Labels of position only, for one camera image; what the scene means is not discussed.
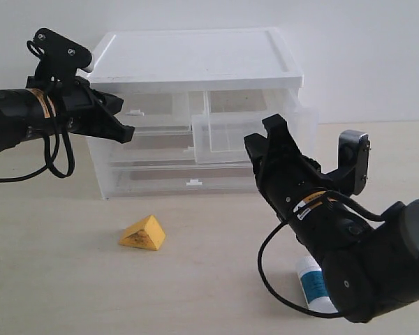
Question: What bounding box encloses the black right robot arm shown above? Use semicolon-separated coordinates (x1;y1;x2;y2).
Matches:
244;114;419;323

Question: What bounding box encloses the clear drawer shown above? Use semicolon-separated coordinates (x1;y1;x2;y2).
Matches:
191;89;318;164
99;162;258;198
109;127;248;165
117;93;190;130

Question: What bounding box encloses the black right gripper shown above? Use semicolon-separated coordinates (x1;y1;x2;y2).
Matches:
244;114;328;223

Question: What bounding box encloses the white plastic drawer cabinet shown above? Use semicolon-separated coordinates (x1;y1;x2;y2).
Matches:
87;28;303;200

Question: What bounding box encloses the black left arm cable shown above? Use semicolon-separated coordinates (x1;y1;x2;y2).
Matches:
0;40;75;184

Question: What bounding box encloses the white blue tube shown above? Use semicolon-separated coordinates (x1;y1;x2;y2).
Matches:
295;255;337;314

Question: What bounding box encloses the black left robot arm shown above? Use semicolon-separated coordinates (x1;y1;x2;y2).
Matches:
0;76;135;153

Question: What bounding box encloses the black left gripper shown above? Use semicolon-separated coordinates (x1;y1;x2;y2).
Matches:
25;75;135;143

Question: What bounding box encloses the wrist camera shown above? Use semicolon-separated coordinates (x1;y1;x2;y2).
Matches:
27;28;95;87
326;129;371;196

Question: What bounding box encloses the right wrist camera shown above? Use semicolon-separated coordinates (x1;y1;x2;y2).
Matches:
326;129;371;196

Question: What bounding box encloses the yellow wedge block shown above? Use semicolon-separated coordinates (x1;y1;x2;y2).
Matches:
118;215;166;251

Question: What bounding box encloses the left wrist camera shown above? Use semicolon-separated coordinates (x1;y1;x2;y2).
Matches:
27;28;95;87

